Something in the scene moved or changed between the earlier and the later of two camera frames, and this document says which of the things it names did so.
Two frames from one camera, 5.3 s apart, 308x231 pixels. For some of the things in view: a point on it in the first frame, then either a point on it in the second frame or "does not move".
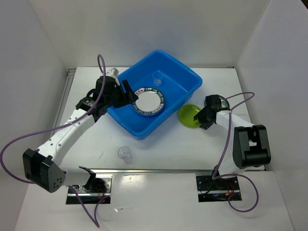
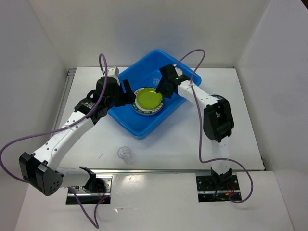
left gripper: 130,96 does not move
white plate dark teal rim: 151,101 does not move
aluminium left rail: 62,99 does not move
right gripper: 205,125 → 160,87
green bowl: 186,114 → 148,98
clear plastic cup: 158,76 does not move
